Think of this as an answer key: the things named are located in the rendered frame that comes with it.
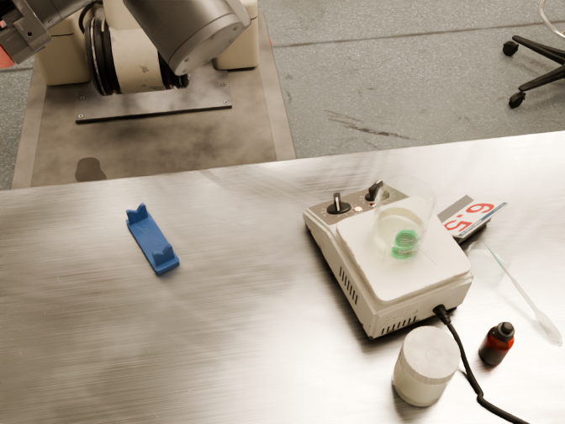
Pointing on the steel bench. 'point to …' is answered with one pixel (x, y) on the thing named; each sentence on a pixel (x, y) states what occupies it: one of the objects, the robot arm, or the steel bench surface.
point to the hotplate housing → (352, 279)
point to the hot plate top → (429, 275)
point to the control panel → (345, 212)
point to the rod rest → (151, 240)
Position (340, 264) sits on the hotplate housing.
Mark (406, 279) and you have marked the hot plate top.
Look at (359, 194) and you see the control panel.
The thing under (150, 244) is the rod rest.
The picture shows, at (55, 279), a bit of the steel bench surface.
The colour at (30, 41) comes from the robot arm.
